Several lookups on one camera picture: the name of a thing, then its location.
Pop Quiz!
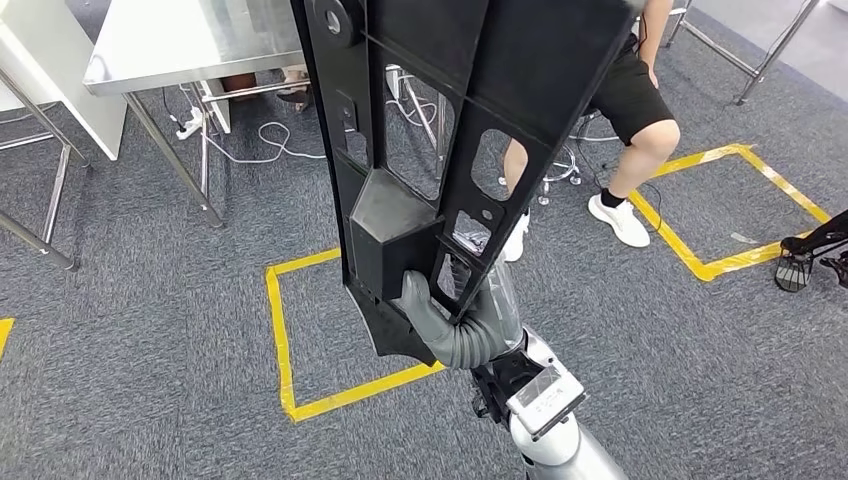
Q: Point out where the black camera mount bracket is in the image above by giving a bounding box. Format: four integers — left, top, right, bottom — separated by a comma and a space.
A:
470, 351, 531, 425

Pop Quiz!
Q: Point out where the white metal frame table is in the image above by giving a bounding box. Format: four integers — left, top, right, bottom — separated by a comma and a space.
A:
664, 0, 823, 107

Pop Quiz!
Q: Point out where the black plastic car part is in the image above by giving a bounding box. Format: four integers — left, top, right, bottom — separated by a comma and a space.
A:
289, 0, 647, 368

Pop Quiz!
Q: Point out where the person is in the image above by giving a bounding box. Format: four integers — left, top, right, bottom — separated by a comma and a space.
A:
218, 64, 313, 113
503, 0, 682, 263

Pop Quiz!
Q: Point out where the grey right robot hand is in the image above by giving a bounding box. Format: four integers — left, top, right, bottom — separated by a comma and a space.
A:
390, 259, 526, 364

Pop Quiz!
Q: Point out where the stainless steel workbench table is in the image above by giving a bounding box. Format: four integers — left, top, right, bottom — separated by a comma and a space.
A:
82, 0, 458, 230

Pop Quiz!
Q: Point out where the white panel metal table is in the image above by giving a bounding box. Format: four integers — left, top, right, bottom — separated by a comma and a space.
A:
0, 0, 128, 273

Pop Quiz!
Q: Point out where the black mesh device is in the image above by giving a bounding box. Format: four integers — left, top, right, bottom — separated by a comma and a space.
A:
773, 210, 848, 294

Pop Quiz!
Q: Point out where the chrome stool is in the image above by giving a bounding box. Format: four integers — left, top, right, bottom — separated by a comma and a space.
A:
500, 109, 621, 207

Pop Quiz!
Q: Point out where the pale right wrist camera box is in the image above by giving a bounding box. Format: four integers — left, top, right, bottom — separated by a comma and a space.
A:
506, 362, 588, 442

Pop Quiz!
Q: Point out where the white power strip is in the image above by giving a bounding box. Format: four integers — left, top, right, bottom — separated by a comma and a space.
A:
175, 105, 205, 142

